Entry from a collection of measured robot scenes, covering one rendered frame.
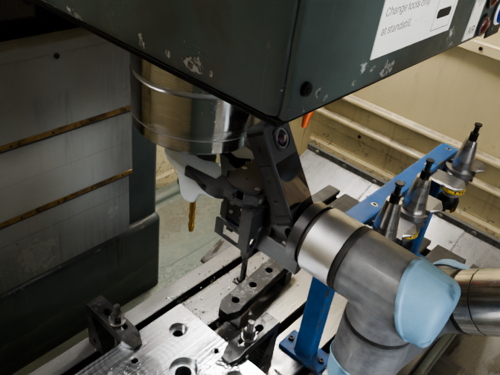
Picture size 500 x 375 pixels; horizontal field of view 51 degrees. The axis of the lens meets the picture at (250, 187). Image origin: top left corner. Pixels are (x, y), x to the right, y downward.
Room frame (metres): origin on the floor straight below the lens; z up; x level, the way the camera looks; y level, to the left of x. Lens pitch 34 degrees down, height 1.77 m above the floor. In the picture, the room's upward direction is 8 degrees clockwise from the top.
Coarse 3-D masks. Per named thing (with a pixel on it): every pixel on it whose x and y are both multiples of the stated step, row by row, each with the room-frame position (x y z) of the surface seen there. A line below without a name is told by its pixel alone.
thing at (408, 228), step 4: (372, 220) 0.76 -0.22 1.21; (400, 220) 0.77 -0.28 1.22; (404, 220) 0.77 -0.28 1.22; (400, 224) 0.76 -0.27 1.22; (404, 224) 0.76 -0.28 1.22; (408, 224) 0.76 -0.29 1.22; (412, 224) 0.76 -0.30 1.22; (400, 228) 0.74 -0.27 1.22; (404, 228) 0.74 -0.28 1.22; (408, 228) 0.75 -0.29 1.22; (412, 228) 0.75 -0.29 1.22; (404, 232) 0.73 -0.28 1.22; (408, 232) 0.74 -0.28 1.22; (412, 232) 0.74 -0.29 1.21; (416, 232) 0.74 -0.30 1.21; (404, 236) 0.73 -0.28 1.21; (408, 236) 0.73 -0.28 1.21; (412, 236) 0.73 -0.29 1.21
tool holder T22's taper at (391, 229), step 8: (400, 200) 0.72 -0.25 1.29; (384, 208) 0.71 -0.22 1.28; (392, 208) 0.70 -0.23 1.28; (400, 208) 0.71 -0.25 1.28; (376, 216) 0.72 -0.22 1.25; (384, 216) 0.70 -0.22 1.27; (392, 216) 0.70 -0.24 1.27; (376, 224) 0.71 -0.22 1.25; (384, 224) 0.70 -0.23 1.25; (392, 224) 0.70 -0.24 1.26; (384, 232) 0.69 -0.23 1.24; (392, 232) 0.70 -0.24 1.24
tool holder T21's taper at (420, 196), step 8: (416, 176) 0.80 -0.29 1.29; (416, 184) 0.79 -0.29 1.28; (424, 184) 0.79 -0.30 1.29; (408, 192) 0.80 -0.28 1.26; (416, 192) 0.79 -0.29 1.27; (424, 192) 0.79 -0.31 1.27; (408, 200) 0.79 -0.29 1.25; (416, 200) 0.78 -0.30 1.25; (424, 200) 0.79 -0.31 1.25; (408, 208) 0.78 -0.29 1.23; (416, 208) 0.78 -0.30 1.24; (424, 208) 0.79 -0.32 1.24
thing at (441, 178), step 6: (432, 174) 0.94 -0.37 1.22; (438, 174) 0.95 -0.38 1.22; (444, 174) 0.95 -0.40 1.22; (432, 180) 0.93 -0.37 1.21; (438, 180) 0.92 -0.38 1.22; (444, 180) 0.93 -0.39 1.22; (450, 180) 0.93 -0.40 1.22; (456, 180) 0.93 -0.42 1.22; (462, 180) 0.94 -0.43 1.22; (444, 186) 0.91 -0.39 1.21; (450, 186) 0.91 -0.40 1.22; (456, 186) 0.91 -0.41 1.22; (462, 186) 0.92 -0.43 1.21
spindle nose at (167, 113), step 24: (144, 72) 0.50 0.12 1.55; (168, 72) 0.49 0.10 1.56; (144, 96) 0.50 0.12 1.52; (168, 96) 0.49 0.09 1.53; (192, 96) 0.48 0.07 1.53; (144, 120) 0.50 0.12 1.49; (168, 120) 0.49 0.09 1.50; (192, 120) 0.48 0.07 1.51; (216, 120) 0.49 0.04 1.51; (240, 120) 0.50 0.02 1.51; (168, 144) 0.49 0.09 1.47; (192, 144) 0.48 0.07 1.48; (216, 144) 0.49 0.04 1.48; (240, 144) 0.51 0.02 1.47
